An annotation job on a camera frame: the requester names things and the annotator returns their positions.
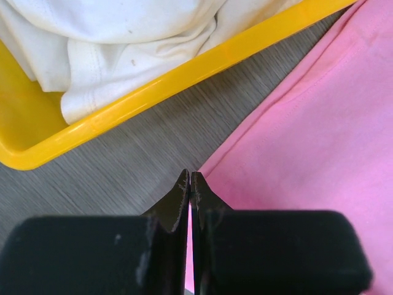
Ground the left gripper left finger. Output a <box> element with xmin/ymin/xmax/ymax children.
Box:
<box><xmin>1</xmin><ymin>170</ymin><xmax>189</xmax><ymax>294</ymax></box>

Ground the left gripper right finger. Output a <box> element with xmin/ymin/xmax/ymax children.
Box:
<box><xmin>190</xmin><ymin>172</ymin><xmax>373</xmax><ymax>294</ymax></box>

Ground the pink t shirt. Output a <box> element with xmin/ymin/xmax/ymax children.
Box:
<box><xmin>201</xmin><ymin>1</ymin><xmax>392</xmax><ymax>294</ymax></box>

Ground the yellow plastic bin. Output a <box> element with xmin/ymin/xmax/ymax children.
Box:
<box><xmin>1</xmin><ymin>1</ymin><xmax>351</xmax><ymax>170</ymax></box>

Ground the white t shirt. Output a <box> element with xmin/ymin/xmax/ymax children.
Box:
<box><xmin>1</xmin><ymin>1</ymin><xmax>294</xmax><ymax>124</ymax></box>

